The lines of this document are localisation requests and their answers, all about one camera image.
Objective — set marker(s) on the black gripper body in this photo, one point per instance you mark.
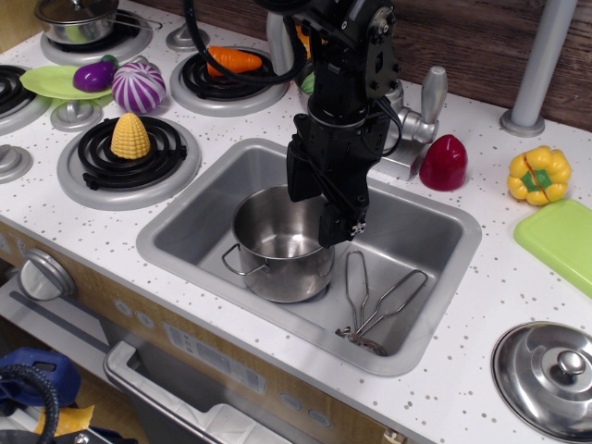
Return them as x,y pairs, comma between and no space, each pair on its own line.
341,156

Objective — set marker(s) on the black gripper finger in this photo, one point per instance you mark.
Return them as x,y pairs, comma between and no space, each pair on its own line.
302,182
336,226

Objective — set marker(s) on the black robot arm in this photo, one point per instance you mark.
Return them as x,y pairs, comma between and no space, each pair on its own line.
356,68

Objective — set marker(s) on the grey sink basin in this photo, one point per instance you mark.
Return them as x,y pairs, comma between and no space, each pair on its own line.
406,231

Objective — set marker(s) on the stainless steel pot lid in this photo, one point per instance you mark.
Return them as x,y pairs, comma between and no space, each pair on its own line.
542,371

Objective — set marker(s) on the small lidded steel pot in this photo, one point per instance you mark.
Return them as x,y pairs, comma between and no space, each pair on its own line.
83,22

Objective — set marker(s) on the green toy bitter gourd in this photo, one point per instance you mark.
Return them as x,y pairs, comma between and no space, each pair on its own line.
307,84

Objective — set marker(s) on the silver toy faucet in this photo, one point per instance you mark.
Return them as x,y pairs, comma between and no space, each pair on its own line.
419,129

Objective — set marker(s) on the red toy pepper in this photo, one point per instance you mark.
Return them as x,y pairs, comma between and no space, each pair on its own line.
445,164

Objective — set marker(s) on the orange toy pumpkin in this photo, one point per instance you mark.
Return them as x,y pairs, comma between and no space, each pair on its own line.
311,39

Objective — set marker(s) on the orange toy carrot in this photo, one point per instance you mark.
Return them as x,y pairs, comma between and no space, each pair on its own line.
235,60

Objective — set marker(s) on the back right black burner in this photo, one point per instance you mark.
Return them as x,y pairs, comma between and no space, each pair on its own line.
195,89

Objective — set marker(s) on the black burner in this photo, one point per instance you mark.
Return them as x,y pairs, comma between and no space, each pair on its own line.
19,106
195,89
90,174

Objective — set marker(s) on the yellow toy corn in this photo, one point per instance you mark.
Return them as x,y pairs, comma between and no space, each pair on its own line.
130,139

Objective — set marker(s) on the silver back stove knob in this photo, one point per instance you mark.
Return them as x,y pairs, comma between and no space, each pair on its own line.
180,40

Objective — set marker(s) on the silver stove knob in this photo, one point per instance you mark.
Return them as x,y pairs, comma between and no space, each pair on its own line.
180,40
76,115
15,163

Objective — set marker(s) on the purple striped toy onion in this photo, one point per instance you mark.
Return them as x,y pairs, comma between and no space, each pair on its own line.
139,88

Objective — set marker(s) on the yellow toy bell pepper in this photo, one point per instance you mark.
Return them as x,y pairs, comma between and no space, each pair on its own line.
540,176

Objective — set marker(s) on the front right black burner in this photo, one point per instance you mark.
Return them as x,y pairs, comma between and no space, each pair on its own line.
90,174

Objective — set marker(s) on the green plastic cutting board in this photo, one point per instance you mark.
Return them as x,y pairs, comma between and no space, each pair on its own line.
559,235

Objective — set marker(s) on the grey vertical pole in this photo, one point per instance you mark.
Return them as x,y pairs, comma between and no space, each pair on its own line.
524,120

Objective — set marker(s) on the back left burner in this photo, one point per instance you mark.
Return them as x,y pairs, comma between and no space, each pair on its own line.
130,36

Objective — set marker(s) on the purple toy eggplant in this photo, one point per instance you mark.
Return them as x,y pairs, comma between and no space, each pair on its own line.
96,77

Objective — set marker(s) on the light green plastic plate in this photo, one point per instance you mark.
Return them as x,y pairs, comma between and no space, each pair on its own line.
57,82

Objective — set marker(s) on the silver oven dial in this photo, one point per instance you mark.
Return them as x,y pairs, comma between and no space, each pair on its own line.
42,278

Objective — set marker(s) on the silver left stove knob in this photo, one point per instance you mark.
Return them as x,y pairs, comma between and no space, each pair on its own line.
15,163

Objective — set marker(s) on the left black burner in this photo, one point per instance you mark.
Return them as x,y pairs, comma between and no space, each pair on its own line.
19,106

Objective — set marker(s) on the blue tool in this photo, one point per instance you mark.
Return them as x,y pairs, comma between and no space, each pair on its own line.
30,376

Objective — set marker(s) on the metal wire tongs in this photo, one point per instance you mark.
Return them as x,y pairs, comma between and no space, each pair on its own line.
368,312

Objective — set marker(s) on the grey oven door handle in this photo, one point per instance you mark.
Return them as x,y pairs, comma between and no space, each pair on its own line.
221,424

